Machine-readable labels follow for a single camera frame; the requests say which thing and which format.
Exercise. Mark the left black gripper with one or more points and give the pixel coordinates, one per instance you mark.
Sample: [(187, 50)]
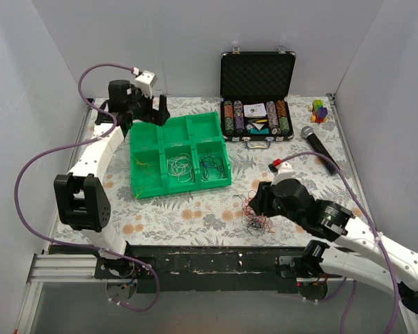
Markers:
[(151, 113)]

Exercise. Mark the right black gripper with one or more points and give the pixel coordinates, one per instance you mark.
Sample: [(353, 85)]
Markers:
[(260, 200)]

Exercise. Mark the green compartment tray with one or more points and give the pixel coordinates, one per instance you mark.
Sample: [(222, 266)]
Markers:
[(187, 154)]

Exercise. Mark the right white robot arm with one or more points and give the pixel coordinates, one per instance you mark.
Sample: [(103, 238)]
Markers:
[(379, 261)]

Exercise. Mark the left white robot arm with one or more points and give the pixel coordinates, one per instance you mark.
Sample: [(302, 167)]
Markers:
[(80, 196)]

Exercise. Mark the black handheld microphone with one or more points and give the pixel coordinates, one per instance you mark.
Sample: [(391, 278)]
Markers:
[(310, 136)]

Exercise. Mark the colourful toy block train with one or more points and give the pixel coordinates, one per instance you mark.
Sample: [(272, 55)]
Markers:
[(318, 112)]

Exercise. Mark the black poker chip case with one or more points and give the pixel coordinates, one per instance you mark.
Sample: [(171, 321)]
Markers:
[(254, 86)]

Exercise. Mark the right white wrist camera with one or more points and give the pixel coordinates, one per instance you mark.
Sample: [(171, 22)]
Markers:
[(282, 170)]

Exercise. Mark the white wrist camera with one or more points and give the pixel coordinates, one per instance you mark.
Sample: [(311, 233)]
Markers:
[(282, 170), (144, 81)]

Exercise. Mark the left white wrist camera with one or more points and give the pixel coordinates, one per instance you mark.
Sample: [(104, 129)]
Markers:
[(144, 81)]

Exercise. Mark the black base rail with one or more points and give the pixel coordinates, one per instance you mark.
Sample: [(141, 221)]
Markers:
[(218, 268)]

